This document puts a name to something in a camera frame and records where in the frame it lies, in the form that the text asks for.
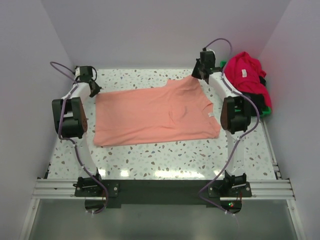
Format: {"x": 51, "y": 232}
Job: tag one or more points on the magenta red t shirt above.
{"x": 245, "y": 73}

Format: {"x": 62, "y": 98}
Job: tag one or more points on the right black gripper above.
{"x": 194, "y": 73}

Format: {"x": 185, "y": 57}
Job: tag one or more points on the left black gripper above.
{"x": 95, "y": 92}

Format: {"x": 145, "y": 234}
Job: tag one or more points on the aluminium frame rail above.
{"x": 189, "y": 161}

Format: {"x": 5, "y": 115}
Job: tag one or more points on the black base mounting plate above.
{"x": 113, "y": 194}

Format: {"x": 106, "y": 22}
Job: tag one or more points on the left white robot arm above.
{"x": 70, "y": 120}

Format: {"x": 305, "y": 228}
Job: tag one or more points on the black t shirt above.
{"x": 257, "y": 100}

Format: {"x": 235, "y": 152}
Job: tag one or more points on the salmon pink t shirt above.
{"x": 177, "y": 111}

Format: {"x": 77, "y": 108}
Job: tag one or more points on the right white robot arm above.
{"x": 235, "y": 116}

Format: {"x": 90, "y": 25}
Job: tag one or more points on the green plastic bin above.
{"x": 266, "y": 111}

